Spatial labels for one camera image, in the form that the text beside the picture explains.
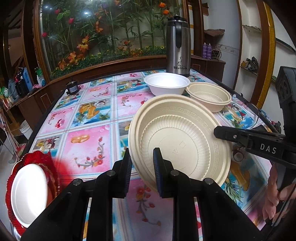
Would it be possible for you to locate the white deep bowl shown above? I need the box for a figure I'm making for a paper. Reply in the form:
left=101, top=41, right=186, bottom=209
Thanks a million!
left=144, top=72, right=191, bottom=96

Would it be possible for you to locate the small black jar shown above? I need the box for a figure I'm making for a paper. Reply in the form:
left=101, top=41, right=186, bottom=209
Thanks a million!
left=66, top=80, right=80, bottom=95

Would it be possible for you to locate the white plastic bucket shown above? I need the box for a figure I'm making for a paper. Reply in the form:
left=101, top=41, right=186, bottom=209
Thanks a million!
left=20, top=120, right=33, bottom=140

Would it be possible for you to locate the dark wooden side cabinet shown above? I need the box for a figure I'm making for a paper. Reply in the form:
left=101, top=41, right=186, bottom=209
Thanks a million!
left=0, top=0, right=70, bottom=130

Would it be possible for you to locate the small beige ribbed bowl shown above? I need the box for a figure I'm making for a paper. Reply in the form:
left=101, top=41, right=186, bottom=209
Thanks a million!
left=186, top=82, right=232, bottom=113

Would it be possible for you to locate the artificial flower display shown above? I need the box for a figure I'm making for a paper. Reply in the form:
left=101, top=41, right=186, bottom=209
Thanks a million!
left=39, top=0, right=183, bottom=79

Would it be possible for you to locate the red scalloped plate with sticker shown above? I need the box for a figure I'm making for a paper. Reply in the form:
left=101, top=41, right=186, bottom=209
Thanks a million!
left=40, top=164, right=58, bottom=206

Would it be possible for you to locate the white plate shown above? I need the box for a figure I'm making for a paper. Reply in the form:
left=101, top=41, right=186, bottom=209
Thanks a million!
left=11, top=164, right=48, bottom=228

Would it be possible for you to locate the right hand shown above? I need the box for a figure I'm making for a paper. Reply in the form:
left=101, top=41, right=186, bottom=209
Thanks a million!
left=262, top=164, right=295, bottom=222

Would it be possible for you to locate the stainless steel thermos jug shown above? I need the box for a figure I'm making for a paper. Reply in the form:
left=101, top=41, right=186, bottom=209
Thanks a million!
left=166, top=15, right=191, bottom=77

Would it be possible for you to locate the purple spray can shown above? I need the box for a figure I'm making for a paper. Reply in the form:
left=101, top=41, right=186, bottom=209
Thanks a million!
left=207, top=44, right=212, bottom=59
left=202, top=43, right=207, bottom=59

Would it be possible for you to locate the large beige ribbed bowl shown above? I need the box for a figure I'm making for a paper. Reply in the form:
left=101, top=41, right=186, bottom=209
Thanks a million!
left=128, top=94, right=231, bottom=191

